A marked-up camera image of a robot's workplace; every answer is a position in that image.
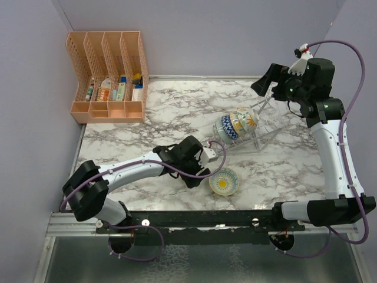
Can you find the teal ceramic bowl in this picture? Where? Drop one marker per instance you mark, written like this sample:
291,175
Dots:
224,137

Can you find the blue orange floral bowl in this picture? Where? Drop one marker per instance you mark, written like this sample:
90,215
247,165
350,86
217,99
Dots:
236,123

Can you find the white wire dish rack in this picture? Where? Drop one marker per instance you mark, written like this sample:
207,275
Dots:
269,126

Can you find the yellow blue rimmed bowl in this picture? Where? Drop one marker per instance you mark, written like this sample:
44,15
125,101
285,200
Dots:
225,182

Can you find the red patterned bowl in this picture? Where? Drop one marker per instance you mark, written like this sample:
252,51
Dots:
229,128

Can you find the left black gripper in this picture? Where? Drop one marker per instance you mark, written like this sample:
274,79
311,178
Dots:
191,183

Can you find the white flat packet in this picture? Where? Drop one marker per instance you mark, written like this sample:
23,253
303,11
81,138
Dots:
137,94

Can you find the aluminium frame rail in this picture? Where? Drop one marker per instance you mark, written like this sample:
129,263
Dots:
65,224

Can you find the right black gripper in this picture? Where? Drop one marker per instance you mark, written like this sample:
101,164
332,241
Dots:
275,73

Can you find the teal white box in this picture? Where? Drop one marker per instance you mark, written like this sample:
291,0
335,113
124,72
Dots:
119,92

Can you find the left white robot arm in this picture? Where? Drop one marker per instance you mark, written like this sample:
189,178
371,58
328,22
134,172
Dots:
88,187

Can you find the small bottles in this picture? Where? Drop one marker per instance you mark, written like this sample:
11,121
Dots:
89,92

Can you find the yellow black toy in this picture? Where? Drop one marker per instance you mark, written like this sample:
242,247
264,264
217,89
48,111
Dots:
138,79

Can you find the black mounting base rail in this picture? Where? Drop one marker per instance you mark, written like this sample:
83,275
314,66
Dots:
196,219

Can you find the peach plastic desk organizer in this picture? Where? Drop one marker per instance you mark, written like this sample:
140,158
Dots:
96,55

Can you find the orange white box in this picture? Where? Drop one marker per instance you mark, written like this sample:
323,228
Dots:
104,90

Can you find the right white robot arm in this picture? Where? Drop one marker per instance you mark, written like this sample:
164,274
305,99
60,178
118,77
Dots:
343,196

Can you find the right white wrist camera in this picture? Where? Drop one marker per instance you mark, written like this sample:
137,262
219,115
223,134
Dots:
303,55

